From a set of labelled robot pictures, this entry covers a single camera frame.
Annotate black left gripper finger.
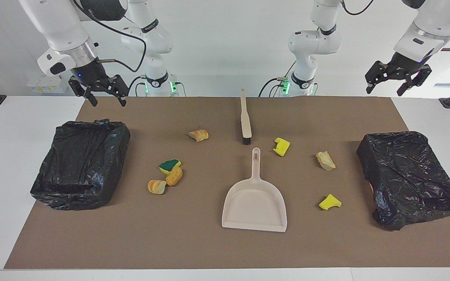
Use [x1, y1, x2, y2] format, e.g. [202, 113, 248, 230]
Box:
[396, 65, 432, 97]
[365, 61, 391, 94]

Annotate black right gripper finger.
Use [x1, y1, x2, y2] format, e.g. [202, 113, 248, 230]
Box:
[107, 75, 129, 107]
[68, 76, 98, 107]

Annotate yellow and green sponge piece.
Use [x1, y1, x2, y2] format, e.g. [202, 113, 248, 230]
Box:
[273, 137, 291, 157]
[319, 194, 343, 210]
[159, 159, 182, 175]

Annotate pale crusty toy bread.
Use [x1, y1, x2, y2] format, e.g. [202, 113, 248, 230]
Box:
[316, 151, 336, 171]

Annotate striped toy bread piece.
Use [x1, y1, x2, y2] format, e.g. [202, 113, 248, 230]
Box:
[147, 180, 167, 195]

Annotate beige hand brush black bristles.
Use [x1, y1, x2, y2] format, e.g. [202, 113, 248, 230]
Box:
[240, 88, 252, 145]

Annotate beige plastic dustpan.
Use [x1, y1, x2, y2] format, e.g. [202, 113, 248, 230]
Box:
[221, 148, 288, 233]

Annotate black bag lined bin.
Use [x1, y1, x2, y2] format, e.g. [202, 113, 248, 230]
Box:
[356, 131, 450, 231]
[30, 119, 131, 211]

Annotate white background box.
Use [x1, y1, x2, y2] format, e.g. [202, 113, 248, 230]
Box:
[26, 74, 69, 94]

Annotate brown table mat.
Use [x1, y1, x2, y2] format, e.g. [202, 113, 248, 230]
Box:
[4, 96, 450, 270]

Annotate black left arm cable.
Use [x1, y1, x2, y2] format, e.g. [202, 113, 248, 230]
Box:
[339, 0, 450, 52]

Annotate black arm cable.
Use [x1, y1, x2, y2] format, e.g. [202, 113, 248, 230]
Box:
[72, 0, 148, 73]
[339, 0, 450, 52]

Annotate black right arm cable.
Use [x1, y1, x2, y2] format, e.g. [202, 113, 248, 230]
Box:
[72, 0, 148, 73]

